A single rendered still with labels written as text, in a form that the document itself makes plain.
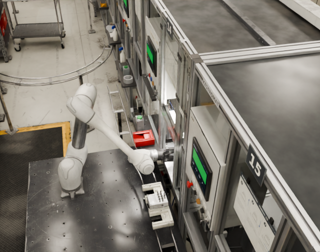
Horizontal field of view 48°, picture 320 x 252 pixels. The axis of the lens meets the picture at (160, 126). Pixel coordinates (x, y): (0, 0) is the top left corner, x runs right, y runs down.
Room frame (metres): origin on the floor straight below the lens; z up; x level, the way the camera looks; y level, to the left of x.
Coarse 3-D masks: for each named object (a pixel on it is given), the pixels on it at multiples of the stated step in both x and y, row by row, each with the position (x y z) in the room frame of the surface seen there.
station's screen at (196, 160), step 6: (192, 150) 1.32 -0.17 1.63; (192, 156) 1.31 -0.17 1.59; (198, 156) 1.23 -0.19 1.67; (192, 162) 1.30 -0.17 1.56; (198, 162) 1.23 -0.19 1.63; (198, 168) 1.22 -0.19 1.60; (204, 168) 1.15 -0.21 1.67; (198, 174) 1.21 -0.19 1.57; (204, 174) 1.14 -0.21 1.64; (198, 180) 1.20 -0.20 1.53; (204, 180) 1.13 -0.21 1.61; (204, 186) 1.13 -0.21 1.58; (204, 192) 1.12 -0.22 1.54
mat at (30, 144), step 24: (0, 144) 3.10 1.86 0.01; (24, 144) 3.10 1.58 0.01; (48, 144) 3.11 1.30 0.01; (0, 168) 2.71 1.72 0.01; (24, 168) 2.72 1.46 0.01; (0, 192) 2.38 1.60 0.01; (24, 192) 2.38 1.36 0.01; (0, 216) 2.08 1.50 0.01; (24, 216) 2.09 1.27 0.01; (0, 240) 1.83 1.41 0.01; (24, 240) 1.83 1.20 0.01
